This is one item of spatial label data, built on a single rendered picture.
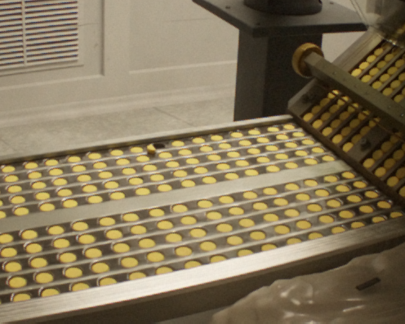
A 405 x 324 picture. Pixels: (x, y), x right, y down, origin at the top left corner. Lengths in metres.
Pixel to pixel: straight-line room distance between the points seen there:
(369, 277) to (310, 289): 0.04
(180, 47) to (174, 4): 0.22
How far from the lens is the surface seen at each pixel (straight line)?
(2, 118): 2.97
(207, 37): 3.16
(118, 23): 2.94
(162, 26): 3.06
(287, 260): 0.43
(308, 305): 0.36
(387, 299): 0.37
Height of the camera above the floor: 1.20
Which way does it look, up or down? 26 degrees down
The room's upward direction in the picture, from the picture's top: 3 degrees clockwise
